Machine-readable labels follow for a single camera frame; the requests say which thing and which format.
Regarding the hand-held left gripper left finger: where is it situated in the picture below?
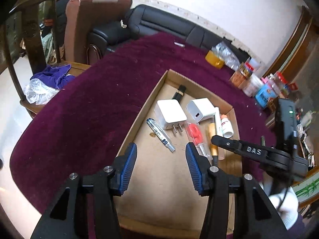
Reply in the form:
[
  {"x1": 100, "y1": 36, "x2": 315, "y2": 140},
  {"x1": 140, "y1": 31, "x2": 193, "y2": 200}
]
[{"x1": 30, "y1": 142, "x2": 138, "y2": 239}]

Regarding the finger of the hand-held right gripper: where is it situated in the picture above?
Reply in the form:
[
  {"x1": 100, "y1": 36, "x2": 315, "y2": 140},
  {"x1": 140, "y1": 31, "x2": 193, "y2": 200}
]
[{"x1": 211, "y1": 135, "x2": 269, "y2": 159}]

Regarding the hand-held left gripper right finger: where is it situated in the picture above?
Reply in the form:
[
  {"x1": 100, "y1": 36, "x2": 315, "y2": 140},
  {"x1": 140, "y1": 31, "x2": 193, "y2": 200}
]
[{"x1": 186, "y1": 142, "x2": 287, "y2": 239}]

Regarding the small white bottle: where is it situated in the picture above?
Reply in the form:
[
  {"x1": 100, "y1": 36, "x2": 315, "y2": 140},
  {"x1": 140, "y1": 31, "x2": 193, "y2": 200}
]
[{"x1": 220, "y1": 114, "x2": 234, "y2": 139}]

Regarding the white marker pen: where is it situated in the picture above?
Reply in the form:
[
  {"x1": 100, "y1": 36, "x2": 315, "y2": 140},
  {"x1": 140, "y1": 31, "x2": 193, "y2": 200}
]
[{"x1": 213, "y1": 107, "x2": 223, "y2": 136}]

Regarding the clear packet with red item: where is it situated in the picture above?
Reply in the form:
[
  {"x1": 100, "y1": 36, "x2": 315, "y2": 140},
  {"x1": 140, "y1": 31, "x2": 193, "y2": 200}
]
[{"x1": 186, "y1": 122, "x2": 213, "y2": 159}]

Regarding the cardboard box tray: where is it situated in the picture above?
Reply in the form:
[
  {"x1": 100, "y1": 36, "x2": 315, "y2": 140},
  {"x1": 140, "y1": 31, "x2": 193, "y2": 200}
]
[{"x1": 116, "y1": 69, "x2": 244, "y2": 235}]

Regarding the white charger with prongs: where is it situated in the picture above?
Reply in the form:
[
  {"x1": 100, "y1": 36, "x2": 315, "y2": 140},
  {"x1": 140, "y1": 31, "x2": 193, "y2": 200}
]
[{"x1": 155, "y1": 100, "x2": 188, "y2": 135}]

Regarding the black gold lipstick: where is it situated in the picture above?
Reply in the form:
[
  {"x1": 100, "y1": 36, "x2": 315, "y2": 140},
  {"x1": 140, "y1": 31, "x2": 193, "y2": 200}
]
[{"x1": 172, "y1": 85, "x2": 186, "y2": 100}]

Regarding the person's right hand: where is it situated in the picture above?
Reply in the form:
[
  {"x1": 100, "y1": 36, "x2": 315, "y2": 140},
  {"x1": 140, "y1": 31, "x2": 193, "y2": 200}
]
[{"x1": 259, "y1": 182, "x2": 299, "y2": 231}]

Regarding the counter clutter pile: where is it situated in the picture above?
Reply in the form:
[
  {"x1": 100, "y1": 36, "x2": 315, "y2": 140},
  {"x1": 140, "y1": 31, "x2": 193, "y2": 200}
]
[{"x1": 296, "y1": 106, "x2": 317, "y2": 171}]

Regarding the yellow pen-shaped tool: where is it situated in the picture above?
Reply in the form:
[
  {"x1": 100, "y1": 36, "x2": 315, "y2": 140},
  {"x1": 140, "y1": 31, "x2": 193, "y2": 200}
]
[{"x1": 208, "y1": 123, "x2": 225, "y2": 160}]

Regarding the blue label clear jar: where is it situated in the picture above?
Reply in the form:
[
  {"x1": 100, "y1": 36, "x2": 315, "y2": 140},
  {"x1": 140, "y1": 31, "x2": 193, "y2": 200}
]
[{"x1": 254, "y1": 78, "x2": 285, "y2": 109}]

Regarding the clear pen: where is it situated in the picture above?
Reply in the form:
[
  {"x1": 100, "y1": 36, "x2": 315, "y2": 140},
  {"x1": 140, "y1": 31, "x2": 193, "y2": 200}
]
[{"x1": 146, "y1": 118, "x2": 176, "y2": 153}]

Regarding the white usb charger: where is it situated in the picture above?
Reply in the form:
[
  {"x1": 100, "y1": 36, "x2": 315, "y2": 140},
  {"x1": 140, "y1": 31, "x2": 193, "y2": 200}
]
[{"x1": 186, "y1": 98, "x2": 216, "y2": 124}]

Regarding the red lid clear jar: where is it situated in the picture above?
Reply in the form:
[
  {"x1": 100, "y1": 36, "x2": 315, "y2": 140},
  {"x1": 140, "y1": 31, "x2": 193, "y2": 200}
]
[{"x1": 271, "y1": 71, "x2": 291, "y2": 93}]

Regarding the white jar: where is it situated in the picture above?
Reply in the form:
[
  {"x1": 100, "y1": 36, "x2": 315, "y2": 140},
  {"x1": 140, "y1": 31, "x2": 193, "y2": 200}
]
[{"x1": 243, "y1": 75, "x2": 264, "y2": 98}]

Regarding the green bamboo panel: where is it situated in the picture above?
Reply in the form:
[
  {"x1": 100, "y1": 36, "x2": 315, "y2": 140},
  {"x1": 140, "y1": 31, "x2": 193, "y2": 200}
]
[{"x1": 291, "y1": 172, "x2": 319, "y2": 208}]

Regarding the orange jar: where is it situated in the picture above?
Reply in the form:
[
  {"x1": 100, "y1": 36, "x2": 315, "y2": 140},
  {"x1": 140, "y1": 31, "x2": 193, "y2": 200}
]
[{"x1": 229, "y1": 65, "x2": 253, "y2": 90}]

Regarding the yellow tape roll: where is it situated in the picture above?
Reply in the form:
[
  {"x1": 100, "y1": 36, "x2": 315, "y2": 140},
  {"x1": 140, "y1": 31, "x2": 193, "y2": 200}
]
[{"x1": 205, "y1": 50, "x2": 225, "y2": 69}]

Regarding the crumpled clear plastic bag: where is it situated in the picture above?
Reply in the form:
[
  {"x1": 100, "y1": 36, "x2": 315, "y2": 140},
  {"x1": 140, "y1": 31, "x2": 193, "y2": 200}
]
[{"x1": 213, "y1": 41, "x2": 241, "y2": 72}]

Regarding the purple cloth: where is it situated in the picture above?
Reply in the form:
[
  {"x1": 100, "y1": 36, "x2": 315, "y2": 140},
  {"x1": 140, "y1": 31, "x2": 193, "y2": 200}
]
[{"x1": 30, "y1": 64, "x2": 76, "y2": 90}]

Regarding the pale green cloth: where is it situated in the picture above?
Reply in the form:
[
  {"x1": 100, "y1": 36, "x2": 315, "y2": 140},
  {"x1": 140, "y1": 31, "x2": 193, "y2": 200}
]
[{"x1": 40, "y1": 33, "x2": 54, "y2": 63}]

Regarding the brown armchair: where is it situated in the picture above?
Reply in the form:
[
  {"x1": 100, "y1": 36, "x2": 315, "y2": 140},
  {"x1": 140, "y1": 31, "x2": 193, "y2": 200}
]
[{"x1": 63, "y1": 0, "x2": 133, "y2": 66}]

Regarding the black leather sofa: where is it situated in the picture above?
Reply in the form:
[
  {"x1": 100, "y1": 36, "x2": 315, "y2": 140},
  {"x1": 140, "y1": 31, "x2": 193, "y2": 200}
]
[{"x1": 87, "y1": 4, "x2": 253, "y2": 64}]

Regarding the dark wooden chair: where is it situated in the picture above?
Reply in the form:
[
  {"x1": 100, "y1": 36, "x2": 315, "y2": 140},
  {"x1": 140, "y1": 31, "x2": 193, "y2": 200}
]
[{"x1": 4, "y1": 0, "x2": 93, "y2": 120}]

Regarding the wooden door frame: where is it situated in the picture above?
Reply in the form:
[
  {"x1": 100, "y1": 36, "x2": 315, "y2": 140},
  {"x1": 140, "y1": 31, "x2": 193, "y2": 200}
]
[{"x1": 268, "y1": 5, "x2": 319, "y2": 85}]

